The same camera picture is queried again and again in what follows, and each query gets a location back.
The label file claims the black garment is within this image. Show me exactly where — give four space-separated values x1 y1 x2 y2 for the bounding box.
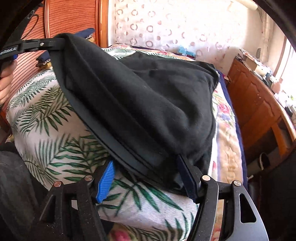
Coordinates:
49 33 219 195

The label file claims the left hand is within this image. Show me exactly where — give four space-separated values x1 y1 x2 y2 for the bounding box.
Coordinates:
0 60 17 107

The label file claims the wooden slatted wardrobe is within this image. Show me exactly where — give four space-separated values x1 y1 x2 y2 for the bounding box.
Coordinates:
0 0 110 133

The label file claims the floral blanket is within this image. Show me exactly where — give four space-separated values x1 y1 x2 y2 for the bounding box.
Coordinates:
98 79 246 240

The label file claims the trash bin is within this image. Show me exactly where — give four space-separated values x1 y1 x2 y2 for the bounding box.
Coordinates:
247 153 270 177

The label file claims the palm leaf bed sheet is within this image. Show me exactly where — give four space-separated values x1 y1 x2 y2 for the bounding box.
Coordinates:
5 47 202 241

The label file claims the long wooden cabinet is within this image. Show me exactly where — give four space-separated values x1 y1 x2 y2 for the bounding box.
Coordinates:
227 57 295 163

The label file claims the pink white bottle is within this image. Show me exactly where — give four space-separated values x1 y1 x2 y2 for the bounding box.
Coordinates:
271 78 283 94

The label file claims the circle pattern sheer curtain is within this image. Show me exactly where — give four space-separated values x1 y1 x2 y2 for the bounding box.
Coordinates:
108 1 262 73

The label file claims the cardboard box on cabinet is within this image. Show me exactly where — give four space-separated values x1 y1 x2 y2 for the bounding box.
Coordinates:
243 55 260 71

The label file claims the small fan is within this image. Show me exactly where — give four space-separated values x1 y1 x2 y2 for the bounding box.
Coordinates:
255 48 261 59

